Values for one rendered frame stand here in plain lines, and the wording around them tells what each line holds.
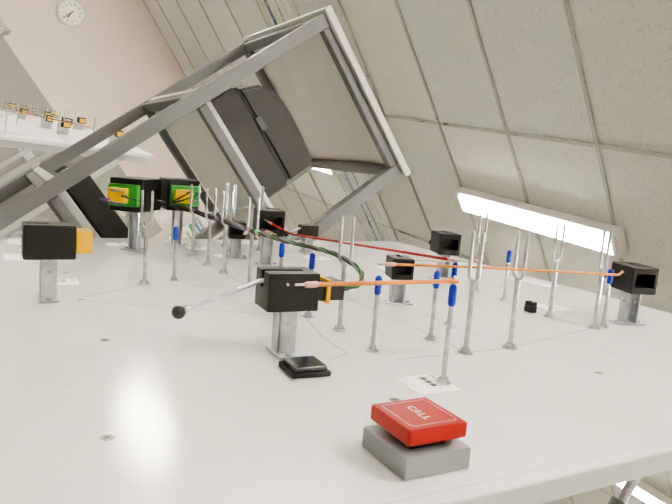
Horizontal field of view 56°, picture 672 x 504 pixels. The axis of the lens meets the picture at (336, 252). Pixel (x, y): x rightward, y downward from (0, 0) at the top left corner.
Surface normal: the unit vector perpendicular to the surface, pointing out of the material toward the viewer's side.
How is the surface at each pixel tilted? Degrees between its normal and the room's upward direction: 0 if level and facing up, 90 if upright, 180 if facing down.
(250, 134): 90
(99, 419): 54
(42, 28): 90
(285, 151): 90
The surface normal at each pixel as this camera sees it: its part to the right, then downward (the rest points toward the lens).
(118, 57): 0.53, 0.25
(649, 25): -0.75, 0.58
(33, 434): 0.08, -0.99
